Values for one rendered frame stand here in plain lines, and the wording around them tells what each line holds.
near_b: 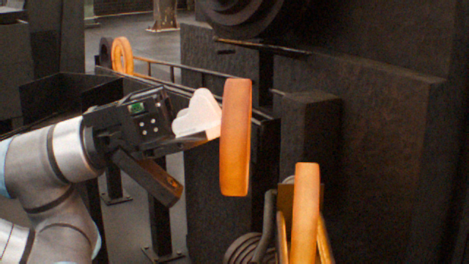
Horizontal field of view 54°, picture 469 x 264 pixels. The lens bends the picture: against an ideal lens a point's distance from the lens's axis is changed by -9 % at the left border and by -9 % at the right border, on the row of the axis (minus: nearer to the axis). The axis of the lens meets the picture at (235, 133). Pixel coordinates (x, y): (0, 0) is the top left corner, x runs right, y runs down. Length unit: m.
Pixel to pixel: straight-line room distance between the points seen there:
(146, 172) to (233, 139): 0.15
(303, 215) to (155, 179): 0.21
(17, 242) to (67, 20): 3.37
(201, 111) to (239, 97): 0.06
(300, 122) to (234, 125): 0.37
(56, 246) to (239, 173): 0.26
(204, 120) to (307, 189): 0.16
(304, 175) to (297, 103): 0.31
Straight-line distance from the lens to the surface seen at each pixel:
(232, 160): 0.59
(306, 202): 0.64
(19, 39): 3.38
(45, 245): 0.66
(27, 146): 0.72
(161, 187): 0.69
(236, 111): 0.59
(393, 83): 0.90
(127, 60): 1.90
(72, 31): 3.99
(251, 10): 1.02
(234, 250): 0.98
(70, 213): 0.75
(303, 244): 0.65
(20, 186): 0.74
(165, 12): 8.17
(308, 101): 0.94
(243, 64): 1.28
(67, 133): 0.69
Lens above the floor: 1.05
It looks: 19 degrees down
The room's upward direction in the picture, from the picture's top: straight up
